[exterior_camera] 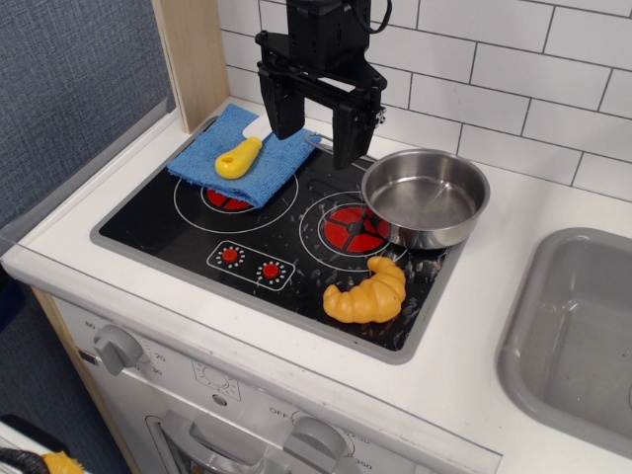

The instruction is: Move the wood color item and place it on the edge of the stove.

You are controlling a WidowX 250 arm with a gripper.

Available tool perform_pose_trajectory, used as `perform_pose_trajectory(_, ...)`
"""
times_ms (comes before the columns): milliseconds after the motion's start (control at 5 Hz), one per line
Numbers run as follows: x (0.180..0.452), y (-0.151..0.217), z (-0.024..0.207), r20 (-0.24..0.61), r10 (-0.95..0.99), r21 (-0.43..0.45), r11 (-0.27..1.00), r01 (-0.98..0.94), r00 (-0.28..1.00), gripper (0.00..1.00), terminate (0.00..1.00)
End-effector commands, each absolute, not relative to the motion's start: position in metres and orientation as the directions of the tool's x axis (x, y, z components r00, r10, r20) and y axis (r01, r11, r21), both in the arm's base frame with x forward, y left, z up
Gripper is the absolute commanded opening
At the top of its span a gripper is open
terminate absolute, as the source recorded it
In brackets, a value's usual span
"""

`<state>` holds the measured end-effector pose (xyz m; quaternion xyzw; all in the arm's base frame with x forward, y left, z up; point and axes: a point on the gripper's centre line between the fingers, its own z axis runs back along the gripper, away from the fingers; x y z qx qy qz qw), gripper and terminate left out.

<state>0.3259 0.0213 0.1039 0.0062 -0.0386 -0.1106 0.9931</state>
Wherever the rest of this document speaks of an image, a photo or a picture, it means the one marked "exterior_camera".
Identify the black toy stove top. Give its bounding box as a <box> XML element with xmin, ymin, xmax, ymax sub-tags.
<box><xmin>91</xmin><ymin>150</ymin><xmax>462</xmax><ymax>364</ymax></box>

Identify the grey right oven knob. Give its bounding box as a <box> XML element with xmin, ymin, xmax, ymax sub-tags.
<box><xmin>282</xmin><ymin>417</ymin><xmax>348</xmax><ymax>473</ymax></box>

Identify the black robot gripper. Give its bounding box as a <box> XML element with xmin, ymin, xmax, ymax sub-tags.
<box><xmin>255</xmin><ymin>1</ymin><xmax>387</xmax><ymax>170</ymax></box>

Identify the yellow-handled toy knife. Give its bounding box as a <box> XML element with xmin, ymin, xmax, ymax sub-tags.
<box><xmin>214</xmin><ymin>136</ymin><xmax>263</xmax><ymax>180</ymax></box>

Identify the stainless steel pan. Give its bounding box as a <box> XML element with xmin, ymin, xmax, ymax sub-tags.
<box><xmin>304</xmin><ymin>131</ymin><xmax>492</xmax><ymax>251</ymax></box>

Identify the grey left oven knob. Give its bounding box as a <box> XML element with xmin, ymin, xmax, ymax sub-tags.
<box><xmin>94</xmin><ymin>325</ymin><xmax>143</xmax><ymax>376</ymax></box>

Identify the silver oven door handle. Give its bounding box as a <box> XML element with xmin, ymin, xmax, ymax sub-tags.
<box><xmin>161</xmin><ymin>411</ymin><xmax>290</xmax><ymax>473</ymax></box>

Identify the grey oven knob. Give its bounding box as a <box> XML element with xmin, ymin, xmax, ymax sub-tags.
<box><xmin>94</xmin><ymin>325</ymin><xmax>143</xmax><ymax>376</ymax></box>
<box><xmin>282</xmin><ymin>417</ymin><xmax>348</xmax><ymax>473</ymax></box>

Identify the grey plastic sink basin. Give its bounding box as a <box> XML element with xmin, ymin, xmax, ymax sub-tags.
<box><xmin>498</xmin><ymin>228</ymin><xmax>631</xmax><ymax>457</ymax></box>

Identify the yellow plastic toy croissant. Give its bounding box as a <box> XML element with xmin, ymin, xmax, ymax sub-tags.
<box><xmin>323</xmin><ymin>257</ymin><xmax>406</xmax><ymax>324</ymax></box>

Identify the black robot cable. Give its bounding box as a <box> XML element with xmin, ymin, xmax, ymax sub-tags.
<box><xmin>345</xmin><ymin>0</ymin><xmax>394</xmax><ymax>36</ymax></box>

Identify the yellow object in corner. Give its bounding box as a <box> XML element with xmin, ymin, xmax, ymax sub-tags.
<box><xmin>42</xmin><ymin>451</ymin><xmax>86</xmax><ymax>474</ymax></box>

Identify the blue microfiber towel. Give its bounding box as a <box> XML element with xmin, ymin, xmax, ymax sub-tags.
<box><xmin>167</xmin><ymin>104</ymin><xmax>314</xmax><ymax>208</ymax></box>

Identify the wooden side post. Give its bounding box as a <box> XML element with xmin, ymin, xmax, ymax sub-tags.
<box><xmin>151</xmin><ymin>0</ymin><xmax>230</xmax><ymax>133</ymax></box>

